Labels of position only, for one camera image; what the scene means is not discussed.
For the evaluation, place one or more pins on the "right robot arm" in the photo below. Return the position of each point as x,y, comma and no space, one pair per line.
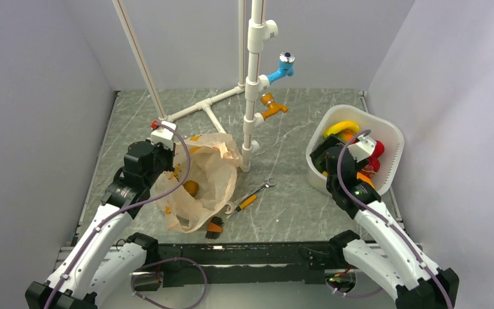
405,272

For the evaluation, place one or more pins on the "black orange hex key set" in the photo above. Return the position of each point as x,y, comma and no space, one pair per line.
215,228

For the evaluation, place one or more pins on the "yellow fake banana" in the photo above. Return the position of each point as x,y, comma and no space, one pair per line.
346,125

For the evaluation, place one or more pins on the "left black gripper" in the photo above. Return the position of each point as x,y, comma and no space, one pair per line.
170,153

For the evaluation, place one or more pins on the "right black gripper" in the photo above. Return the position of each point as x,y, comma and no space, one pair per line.
329,140

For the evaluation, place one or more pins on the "orange plastic bag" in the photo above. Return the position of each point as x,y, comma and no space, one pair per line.
214,162

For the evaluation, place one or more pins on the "silver combination wrench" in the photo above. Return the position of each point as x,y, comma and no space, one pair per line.
268,183

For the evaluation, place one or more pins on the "orange handled screwdriver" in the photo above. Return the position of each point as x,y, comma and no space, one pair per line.
243,205

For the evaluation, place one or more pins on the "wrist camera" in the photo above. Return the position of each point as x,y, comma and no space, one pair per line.
362,148
162,134

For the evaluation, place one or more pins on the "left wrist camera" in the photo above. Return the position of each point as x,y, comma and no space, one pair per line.
162,134

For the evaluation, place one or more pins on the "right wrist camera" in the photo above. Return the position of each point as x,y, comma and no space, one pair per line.
362,148

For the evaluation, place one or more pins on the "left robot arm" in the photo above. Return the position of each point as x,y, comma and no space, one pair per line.
84,279

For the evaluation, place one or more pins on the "white plastic basket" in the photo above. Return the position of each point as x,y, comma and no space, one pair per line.
382,130

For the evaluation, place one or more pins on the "red fake tomato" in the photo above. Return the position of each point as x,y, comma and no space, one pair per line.
378,150

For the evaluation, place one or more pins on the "yellow fake mango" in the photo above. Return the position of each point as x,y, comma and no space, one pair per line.
366,177

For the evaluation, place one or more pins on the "blue tap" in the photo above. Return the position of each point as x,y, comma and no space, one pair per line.
285,69

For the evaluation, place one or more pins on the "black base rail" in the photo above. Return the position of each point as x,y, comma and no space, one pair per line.
310,262

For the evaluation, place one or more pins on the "orange tap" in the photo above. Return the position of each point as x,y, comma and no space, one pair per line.
272,106

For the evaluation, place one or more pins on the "yellow fake fruit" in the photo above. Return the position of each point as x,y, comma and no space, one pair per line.
191,187

